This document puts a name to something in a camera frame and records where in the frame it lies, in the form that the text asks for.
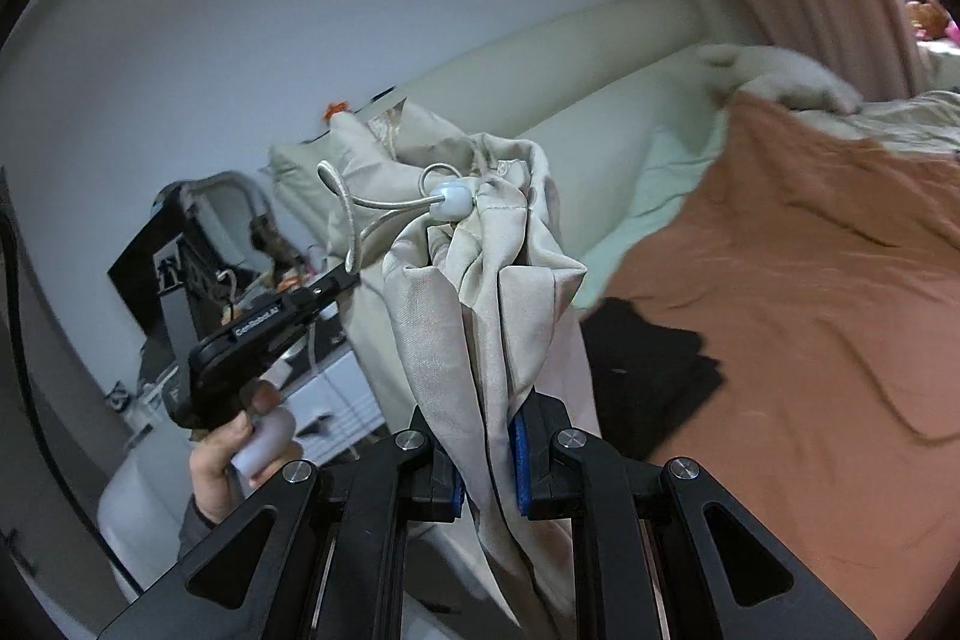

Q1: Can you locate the beige large garment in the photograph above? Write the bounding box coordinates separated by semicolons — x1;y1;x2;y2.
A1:
265;99;602;640

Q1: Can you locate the white cord stopper toggle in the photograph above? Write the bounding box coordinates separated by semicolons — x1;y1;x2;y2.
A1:
430;179;473;223

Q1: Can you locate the left hand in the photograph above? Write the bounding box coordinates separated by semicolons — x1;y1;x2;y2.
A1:
189;381;281;525

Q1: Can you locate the black folded garment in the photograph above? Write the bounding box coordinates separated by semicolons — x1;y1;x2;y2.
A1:
581;299;724;461

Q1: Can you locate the black box on nightstand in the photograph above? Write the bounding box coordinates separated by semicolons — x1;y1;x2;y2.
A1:
107;170;306;372

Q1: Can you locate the mint green pillow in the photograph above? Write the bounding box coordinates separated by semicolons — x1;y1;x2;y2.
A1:
572;105;734;312

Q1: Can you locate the orange bed cover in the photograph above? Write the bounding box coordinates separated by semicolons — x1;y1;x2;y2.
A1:
608;94;958;638

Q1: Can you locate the cream padded headboard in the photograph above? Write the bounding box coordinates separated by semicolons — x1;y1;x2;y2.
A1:
358;0;748;262

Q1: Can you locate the white plush toy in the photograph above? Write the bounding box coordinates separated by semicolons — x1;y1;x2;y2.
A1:
697;44;864;115

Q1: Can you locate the grey patterned blanket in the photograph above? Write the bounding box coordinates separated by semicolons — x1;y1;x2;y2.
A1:
797;89;960;158

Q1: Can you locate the pink plush toy pile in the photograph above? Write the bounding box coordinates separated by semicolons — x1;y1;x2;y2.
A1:
903;0;958;44

